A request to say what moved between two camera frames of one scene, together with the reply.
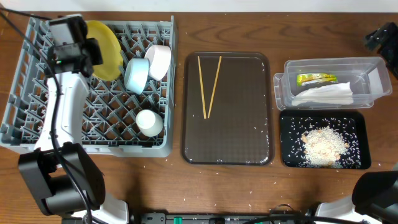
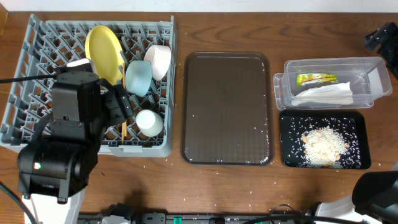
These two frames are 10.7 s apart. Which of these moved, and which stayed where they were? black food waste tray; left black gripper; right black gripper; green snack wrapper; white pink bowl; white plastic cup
Moved: left black gripper
Stayed: black food waste tray; white pink bowl; white plastic cup; right black gripper; green snack wrapper
